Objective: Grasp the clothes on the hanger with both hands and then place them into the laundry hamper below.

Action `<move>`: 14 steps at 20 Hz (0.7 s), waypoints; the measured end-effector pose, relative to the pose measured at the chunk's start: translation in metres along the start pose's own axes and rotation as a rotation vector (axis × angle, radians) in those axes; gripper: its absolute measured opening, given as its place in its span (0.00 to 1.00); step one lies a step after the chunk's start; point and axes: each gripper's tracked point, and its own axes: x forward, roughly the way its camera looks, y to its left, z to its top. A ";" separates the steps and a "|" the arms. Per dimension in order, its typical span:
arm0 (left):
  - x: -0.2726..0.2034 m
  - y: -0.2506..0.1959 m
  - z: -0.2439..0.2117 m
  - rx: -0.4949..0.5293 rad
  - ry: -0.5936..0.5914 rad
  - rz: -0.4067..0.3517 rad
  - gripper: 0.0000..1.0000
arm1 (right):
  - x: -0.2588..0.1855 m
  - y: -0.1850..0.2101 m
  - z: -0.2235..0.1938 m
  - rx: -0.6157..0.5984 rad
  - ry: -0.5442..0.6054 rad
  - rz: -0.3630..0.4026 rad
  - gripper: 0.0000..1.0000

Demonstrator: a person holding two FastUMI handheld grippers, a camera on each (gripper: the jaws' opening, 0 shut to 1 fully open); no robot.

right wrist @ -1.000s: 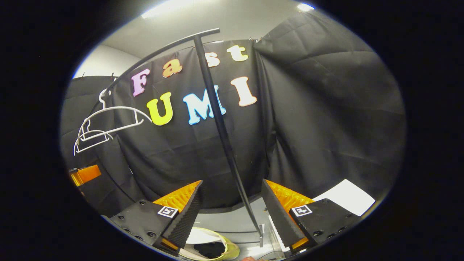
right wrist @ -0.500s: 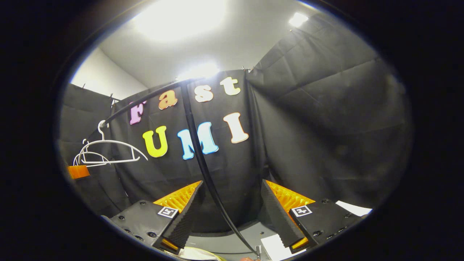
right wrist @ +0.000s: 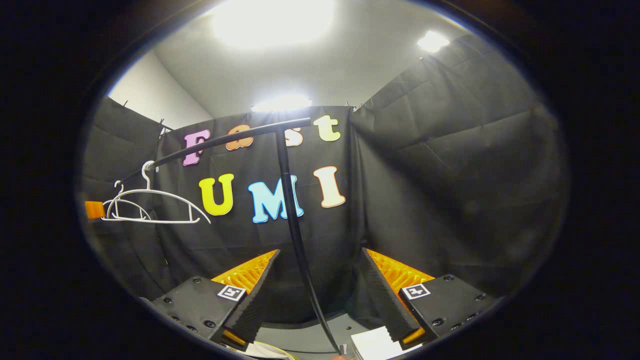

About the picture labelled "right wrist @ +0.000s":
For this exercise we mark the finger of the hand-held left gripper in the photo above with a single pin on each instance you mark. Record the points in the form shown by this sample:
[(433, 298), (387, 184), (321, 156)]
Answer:
[(95, 210)]

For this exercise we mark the black metal clothes rack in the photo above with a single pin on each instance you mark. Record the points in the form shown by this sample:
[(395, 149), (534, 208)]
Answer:
[(292, 210)]

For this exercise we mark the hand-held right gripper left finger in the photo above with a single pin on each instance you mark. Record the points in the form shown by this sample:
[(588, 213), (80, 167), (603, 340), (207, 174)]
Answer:
[(252, 305)]

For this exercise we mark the long ceiling light panel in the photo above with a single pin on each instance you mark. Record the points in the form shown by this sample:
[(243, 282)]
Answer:
[(281, 103)]

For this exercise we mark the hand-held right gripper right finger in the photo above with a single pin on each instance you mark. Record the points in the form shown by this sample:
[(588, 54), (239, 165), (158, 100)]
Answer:
[(385, 300)]

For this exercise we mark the black backdrop cloth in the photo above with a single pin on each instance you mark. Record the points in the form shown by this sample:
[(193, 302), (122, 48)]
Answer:
[(450, 175)]

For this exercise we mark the white plastic hanger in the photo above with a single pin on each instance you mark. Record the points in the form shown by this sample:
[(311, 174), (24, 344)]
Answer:
[(165, 221), (125, 200)]

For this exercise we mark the white box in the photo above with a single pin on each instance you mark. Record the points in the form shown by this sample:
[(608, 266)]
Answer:
[(375, 345)]

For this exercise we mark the large ceiling light panel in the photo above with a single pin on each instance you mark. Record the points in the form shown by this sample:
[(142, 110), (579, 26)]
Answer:
[(272, 20)]

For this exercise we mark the small ceiling light panel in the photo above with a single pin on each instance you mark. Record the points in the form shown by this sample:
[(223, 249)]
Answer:
[(433, 41)]

